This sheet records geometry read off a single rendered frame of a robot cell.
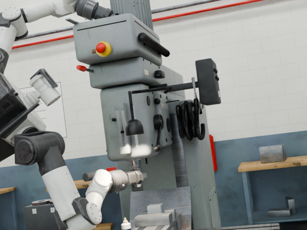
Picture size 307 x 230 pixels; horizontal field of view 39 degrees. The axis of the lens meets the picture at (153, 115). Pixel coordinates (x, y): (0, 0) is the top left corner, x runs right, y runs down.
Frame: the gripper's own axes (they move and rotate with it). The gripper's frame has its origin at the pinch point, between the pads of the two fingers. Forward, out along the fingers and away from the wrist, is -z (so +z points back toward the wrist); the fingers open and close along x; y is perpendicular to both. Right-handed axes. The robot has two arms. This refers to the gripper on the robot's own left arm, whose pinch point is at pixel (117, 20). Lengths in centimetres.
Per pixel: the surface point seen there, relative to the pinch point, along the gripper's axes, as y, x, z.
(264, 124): 27, -395, -162
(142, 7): 13.9, -16.2, -5.4
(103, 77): -26.5, 11.0, -6.1
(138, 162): -54, 2, -33
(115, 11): 7.8, -18.3, 6.3
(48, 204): -89, -11, -2
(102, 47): -16.9, 26.5, -3.7
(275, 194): -54, -393, -210
